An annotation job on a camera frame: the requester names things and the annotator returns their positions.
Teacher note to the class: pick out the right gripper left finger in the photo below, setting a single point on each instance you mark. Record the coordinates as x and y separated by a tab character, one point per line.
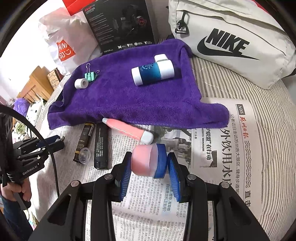
111	187

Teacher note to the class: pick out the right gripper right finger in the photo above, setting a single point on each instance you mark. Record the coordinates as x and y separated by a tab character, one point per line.
190	189

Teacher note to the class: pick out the clear plastic cap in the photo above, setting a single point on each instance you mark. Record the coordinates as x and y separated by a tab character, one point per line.
84	156

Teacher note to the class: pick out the black rectangular bar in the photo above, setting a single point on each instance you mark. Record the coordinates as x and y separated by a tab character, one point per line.
101	147

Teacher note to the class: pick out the black gold rectangular box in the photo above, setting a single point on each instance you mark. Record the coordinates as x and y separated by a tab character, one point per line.
84	139

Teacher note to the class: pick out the pink tube white cap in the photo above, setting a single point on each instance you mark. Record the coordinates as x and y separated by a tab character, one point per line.
130	131

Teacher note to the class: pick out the white tape roll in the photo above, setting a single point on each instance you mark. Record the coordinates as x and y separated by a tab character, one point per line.
81	83

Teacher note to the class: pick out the mint green binder clip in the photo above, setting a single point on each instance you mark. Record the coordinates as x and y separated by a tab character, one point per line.
91	75

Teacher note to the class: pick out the blue white cylinder bottle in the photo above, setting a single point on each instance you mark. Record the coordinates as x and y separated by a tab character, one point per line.
153	73

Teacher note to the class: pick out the white charger cube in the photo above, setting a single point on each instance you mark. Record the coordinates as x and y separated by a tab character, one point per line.
160	57

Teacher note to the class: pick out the left hand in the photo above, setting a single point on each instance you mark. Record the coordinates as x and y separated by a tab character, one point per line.
11	188

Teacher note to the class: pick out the white patterned bedding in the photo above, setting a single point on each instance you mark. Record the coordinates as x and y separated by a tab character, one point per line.
20	131

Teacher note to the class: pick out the purple plush toy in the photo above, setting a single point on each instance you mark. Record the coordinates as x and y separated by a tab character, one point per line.
21	106

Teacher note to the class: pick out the newspaper sheet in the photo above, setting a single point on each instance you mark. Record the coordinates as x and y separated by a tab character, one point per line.
220	157

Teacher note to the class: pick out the patterned book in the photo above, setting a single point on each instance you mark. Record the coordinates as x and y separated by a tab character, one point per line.
55	77

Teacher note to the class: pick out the purple towel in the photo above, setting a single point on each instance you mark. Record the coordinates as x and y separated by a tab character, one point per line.
172	103

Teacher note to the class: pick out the striped mattress cover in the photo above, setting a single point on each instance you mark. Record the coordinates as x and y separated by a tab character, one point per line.
149	210

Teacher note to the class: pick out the white Miniso plastic bag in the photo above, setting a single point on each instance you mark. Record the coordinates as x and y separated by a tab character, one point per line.
70	39

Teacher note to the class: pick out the red cherry gift bag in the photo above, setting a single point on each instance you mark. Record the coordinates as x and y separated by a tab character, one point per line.
75	6

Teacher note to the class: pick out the grey Nike waist bag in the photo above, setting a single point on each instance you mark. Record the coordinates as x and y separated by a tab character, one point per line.
239	35

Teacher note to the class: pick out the black headset box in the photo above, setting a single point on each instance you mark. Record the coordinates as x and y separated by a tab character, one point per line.
122	24

